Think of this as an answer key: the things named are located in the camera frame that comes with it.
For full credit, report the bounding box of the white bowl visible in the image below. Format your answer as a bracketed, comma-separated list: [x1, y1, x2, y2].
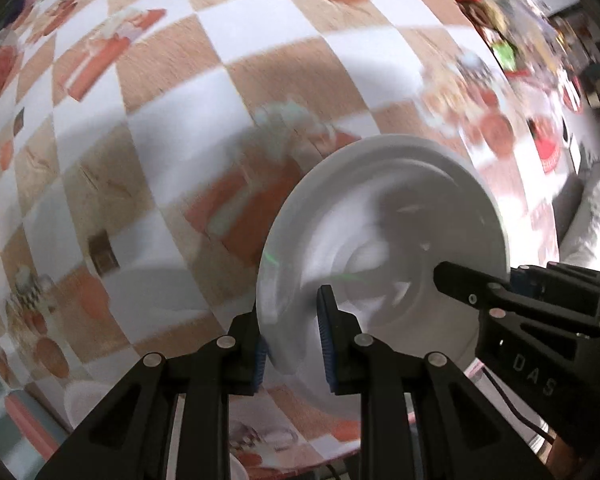
[64, 380, 110, 429]
[256, 134, 509, 419]

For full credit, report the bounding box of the checkered patterned tablecloth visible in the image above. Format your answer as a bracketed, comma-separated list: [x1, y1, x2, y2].
[0, 0, 558, 458]

